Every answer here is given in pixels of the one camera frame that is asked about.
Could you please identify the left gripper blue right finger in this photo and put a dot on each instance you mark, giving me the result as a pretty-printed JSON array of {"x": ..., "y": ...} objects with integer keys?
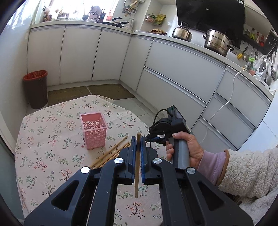
[{"x": 187, "y": 197}]

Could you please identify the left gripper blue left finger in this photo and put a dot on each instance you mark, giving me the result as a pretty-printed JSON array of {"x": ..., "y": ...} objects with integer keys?
[{"x": 88, "y": 197}]

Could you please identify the bamboo chopstick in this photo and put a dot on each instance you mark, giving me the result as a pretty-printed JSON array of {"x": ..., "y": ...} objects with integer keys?
[
  {"x": 137, "y": 164},
  {"x": 113, "y": 156},
  {"x": 107, "y": 153},
  {"x": 110, "y": 154}
]

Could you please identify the person's right forearm fleece sleeve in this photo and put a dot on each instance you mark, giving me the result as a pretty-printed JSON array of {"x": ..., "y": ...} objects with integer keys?
[{"x": 250, "y": 175}]

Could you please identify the white kitchen cabinets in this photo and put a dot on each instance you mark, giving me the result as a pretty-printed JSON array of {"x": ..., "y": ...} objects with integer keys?
[{"x": 224, "y": 105}]

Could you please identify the person's right hand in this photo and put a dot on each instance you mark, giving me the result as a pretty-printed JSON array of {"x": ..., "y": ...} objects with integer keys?
[{"x": 191, "y": 147}]

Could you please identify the pink perforated utensil basket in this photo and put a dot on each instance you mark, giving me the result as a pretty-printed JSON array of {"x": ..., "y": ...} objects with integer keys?
[{"x": 94, "y": 129}]

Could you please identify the floral tablecloth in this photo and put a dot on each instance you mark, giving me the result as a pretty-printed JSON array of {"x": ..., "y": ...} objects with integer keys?
[{"x": 50, "y": 146}]

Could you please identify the steel kettle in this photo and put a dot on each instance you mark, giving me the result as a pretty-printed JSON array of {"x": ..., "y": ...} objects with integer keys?
[{"x": 182, "y": 32}]

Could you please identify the steel steamer pot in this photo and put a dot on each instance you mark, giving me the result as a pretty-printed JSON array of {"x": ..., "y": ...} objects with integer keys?
[{"x": 218, "y": 42}]

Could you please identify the green snack bag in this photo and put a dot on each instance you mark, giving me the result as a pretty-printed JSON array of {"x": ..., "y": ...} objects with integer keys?
[{"x": 159, "y": 20}]

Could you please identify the black frying pan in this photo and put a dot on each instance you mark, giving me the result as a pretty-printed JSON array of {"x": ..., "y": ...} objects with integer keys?
[{"x": 115, "y": 22}]

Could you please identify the hanging slotted ladle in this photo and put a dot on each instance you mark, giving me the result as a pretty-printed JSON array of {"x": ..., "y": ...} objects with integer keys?
[{"x": 273, "y": 72}]

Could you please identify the brown bin with red liner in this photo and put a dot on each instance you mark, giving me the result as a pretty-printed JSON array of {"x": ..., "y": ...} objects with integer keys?
[{"x": 35, "y": 87}]

